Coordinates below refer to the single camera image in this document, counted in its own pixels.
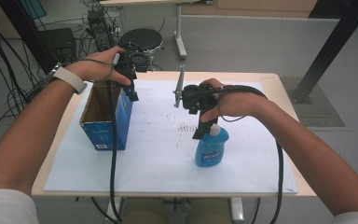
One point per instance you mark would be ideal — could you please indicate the white table mat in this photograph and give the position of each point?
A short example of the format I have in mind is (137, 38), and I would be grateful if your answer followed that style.
(167, 174)

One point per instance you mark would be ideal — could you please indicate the light wooden cabinet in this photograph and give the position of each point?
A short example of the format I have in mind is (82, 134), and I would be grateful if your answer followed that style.
(248, 7)

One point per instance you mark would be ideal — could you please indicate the round black stool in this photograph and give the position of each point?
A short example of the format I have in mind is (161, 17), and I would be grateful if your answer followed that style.
(143, 37)

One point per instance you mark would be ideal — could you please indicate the blue dish soap bottle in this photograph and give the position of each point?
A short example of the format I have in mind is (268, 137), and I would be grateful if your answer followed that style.
(211, 152)

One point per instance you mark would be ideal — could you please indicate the wristwatch with beige band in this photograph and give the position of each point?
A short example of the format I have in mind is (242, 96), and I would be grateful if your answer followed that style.
(71, 79)

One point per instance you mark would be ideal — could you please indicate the person's khaki pants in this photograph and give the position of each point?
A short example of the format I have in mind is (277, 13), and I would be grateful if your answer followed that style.
(143, 214)

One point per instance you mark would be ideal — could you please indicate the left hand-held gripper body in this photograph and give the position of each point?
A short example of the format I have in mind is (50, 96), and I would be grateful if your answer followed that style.
(135, 62)

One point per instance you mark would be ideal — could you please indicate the person's white sleeve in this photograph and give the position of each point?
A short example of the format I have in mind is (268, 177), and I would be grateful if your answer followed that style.
(357, 218)
(6, 208)

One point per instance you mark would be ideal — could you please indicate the person's white right sleeve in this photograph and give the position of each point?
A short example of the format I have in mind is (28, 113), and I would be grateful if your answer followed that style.
(357, 218)

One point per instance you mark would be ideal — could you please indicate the person's white left sleeve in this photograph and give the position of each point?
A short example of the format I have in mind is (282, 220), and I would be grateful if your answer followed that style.
(6, 208)

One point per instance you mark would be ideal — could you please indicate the black metal frame post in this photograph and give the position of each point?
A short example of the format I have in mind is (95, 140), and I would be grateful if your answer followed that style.
(24, 31)
(332, 46)

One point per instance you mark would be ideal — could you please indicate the white table leg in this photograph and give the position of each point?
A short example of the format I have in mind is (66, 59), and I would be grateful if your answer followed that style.
(109, 214)
(236, 210)

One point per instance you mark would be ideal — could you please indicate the teal board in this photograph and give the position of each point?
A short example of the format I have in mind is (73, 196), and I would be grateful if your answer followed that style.
(32, 7)

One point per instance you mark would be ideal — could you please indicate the black equipment box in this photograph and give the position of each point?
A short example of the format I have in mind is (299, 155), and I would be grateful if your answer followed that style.
(59, 43)

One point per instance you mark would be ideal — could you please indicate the black computer tower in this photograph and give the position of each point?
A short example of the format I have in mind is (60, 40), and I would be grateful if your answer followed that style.
(101, 31)

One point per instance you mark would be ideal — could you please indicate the person's right hand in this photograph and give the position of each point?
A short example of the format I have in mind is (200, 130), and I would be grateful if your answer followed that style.
(242, 104)

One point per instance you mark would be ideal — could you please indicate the white background table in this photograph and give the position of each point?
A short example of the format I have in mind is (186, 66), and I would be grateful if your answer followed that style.
(179, 31)

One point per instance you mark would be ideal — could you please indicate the person's left hand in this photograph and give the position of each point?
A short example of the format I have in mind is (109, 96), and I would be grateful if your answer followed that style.
(96, 68)

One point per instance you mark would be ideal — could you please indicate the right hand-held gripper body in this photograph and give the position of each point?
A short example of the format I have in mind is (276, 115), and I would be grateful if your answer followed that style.
(195, 98)

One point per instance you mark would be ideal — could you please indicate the blue cardboard box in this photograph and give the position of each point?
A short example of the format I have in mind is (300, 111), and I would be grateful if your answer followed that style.
(105, 137)

